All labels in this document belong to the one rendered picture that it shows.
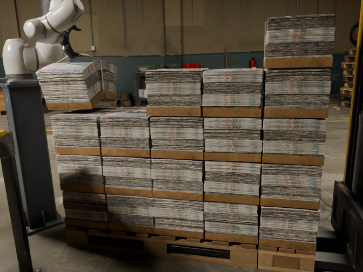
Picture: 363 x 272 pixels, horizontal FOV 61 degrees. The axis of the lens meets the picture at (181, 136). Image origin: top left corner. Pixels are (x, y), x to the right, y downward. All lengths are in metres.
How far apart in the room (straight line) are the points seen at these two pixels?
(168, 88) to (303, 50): 0.65
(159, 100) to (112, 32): 6.90
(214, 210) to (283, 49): 0.88
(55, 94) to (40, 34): 0.38
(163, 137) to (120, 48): 6.85
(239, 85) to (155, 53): 6.88
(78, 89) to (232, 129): 0.85
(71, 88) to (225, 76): 0.84
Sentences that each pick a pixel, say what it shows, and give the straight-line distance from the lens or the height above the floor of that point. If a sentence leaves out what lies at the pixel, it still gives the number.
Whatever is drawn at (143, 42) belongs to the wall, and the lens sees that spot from 8.35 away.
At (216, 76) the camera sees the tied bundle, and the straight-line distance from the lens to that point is 1.53.
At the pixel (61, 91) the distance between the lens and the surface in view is 1.85.
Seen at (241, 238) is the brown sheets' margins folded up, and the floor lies 0.18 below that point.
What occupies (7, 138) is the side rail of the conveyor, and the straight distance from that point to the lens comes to 1.68.
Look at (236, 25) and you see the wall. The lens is 8.65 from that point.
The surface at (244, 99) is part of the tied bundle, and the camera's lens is 1.52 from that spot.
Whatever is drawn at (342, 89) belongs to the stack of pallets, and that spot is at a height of 0.39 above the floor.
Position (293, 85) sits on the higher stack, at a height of 0.99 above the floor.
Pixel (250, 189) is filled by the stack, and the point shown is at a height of 0.46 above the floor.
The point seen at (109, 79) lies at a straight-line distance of 1.99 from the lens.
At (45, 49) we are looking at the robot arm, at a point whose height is 1.20.
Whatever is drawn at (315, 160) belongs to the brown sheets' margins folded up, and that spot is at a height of 0.63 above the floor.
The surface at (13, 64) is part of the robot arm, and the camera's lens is 2.21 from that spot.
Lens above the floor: 1.11
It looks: 14 degrees down
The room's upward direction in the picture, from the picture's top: 2 degrees counter-clockwise
